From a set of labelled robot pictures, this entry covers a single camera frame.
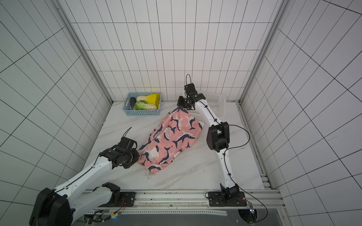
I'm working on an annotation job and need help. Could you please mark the yellow toy corn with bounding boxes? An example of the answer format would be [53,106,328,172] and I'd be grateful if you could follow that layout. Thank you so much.
[146,93,161,109]

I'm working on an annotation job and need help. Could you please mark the aluminium mounting rail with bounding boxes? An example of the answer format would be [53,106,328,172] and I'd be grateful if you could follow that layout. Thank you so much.
[85,190,286,218]

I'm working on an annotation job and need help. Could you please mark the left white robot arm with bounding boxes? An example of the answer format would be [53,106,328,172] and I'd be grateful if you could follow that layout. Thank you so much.
[29,137,140,226]

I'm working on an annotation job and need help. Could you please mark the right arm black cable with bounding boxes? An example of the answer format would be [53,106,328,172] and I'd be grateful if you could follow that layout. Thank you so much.
[185,74,269,224]

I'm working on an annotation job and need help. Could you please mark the green toy cabbage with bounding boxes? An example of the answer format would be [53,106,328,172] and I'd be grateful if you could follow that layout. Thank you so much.
[134,100,157,110]

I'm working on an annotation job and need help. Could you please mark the white toy radish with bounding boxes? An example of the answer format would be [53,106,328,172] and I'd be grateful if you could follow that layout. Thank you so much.
[136,96,148,103]

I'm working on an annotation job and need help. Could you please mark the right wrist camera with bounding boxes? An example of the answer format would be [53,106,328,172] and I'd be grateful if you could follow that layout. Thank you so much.
[184,83,198,96]

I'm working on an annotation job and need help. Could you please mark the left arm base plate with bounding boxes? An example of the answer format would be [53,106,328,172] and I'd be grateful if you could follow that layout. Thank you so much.
[112,192,136,208]

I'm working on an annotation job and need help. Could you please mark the white plastic basket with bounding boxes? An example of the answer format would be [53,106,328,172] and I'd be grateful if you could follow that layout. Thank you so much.
[177,92,226,123]

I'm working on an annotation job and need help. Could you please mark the purple toy eggplant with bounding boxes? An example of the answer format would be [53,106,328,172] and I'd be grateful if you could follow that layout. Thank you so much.
[130,97,137,110]

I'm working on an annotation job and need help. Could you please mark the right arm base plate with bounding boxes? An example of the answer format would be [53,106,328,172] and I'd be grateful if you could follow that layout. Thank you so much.
[205,191,248,207]

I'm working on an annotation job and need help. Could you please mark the blue plastic basket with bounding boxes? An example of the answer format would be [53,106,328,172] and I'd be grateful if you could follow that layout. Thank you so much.
[123,92,162,116]

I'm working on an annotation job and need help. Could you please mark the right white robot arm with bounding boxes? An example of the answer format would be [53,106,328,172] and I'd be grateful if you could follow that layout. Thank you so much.
[178,91,240,205]

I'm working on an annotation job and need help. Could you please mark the pink shark print shorts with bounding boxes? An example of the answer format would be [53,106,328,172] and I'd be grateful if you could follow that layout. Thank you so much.
[138,107,205,175]

